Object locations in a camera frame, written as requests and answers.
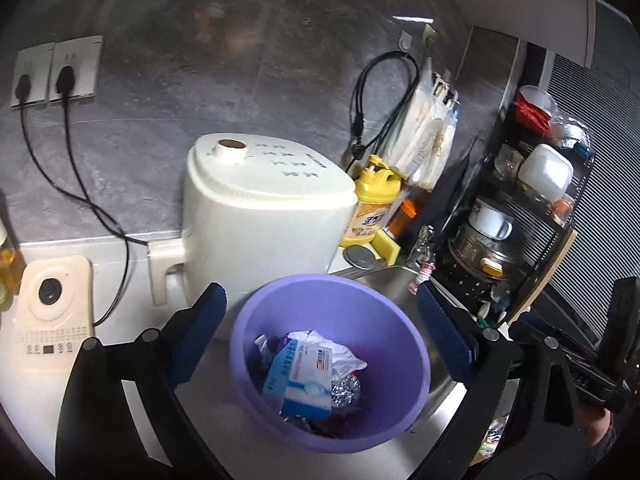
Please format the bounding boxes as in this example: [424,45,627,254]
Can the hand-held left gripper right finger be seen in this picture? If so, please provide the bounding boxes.
[410,280,587,480]

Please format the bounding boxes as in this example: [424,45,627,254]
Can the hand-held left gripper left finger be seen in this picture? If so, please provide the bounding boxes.
[54,282,229,480]

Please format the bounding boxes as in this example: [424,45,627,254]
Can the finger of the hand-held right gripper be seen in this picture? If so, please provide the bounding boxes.
[567,352,627,407]

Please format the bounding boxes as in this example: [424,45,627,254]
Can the purple plastic bin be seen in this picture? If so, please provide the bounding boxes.
[230,273,432,454]

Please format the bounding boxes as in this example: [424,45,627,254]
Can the silver wrapper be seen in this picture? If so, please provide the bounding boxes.
[252,335,282,377]

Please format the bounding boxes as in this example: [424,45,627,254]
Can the red white wrapper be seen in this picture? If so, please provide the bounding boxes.
[287,330,369,377]

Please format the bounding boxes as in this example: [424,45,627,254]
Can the blue white medicine box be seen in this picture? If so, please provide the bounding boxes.
[262,337,334,419]

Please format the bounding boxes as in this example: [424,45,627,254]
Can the foil ball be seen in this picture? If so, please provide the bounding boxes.
[330,377,362,407]

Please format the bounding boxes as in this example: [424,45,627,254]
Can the person's right hand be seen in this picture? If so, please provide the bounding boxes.
[580,405,617,454]

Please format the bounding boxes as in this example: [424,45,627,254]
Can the small pink bottle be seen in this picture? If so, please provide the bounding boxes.
[410,259,434,297]

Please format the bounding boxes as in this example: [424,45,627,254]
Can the stainless steel sink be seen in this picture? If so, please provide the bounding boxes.
[330,264,477,403]

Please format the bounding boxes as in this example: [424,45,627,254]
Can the metal pot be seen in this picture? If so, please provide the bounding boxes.
[449,224,522,282]

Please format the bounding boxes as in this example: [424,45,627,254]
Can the metal faucet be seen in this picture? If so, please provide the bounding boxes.
[405,225,437,269]

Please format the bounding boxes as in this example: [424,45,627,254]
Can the wooden cutting board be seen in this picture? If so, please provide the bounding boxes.
[504,230,579,327]

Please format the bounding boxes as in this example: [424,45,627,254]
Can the yellow sponge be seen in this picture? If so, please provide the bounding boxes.
[372,227,404,266]

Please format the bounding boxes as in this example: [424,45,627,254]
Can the round metal lid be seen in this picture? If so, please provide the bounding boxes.
[344,245,379,271]

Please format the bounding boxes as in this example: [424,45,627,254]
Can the white enamel mug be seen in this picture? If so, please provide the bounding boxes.
[469,197,516,242]

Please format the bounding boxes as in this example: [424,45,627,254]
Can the black dish rack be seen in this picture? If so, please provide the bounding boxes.
[434,105,597,327]

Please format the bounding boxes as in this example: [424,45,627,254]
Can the orange cap bottle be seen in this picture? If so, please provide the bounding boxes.
[387,199,419,239]

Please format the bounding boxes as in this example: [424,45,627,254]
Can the cream air fryer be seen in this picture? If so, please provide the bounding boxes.
[148,133,359,307]

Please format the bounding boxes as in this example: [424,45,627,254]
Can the cream induction cooker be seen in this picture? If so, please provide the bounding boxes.
[0,255,95,387]

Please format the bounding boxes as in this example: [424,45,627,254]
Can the yellow detergent bottle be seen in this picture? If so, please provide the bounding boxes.
[340,155,404,249]

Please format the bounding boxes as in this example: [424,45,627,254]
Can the white plastic container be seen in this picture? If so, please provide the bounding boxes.
[517,143,575,202]

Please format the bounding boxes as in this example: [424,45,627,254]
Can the glass cup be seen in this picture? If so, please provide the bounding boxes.
[492,144,524,182]

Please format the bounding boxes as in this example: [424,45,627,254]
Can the grey slatted blind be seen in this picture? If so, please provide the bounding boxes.
[544,0,640,343]

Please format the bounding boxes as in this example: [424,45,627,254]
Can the hanging plastic bags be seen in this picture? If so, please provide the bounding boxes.
[386,66,462,192]

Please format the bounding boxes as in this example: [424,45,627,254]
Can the red bag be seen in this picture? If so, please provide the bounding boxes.
[515,85,557,134]

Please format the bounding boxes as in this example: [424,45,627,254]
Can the hanging black cable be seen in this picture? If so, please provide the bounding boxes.
[342,51,422,162]

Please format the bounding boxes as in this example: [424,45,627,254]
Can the black power cable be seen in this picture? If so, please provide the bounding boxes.
[12,72,132,326]
[54,66,150,247]

